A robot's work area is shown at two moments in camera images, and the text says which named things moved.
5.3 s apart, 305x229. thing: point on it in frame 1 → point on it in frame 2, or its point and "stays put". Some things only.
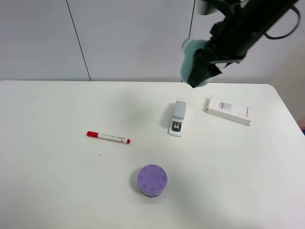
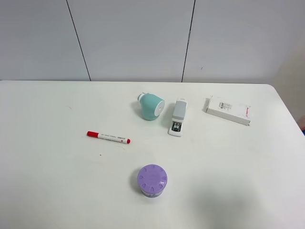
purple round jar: (152, 179) stays put
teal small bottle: (189, 46) → (152, 106)
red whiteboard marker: (121, 140) stays put
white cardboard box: (235, 111) stays put
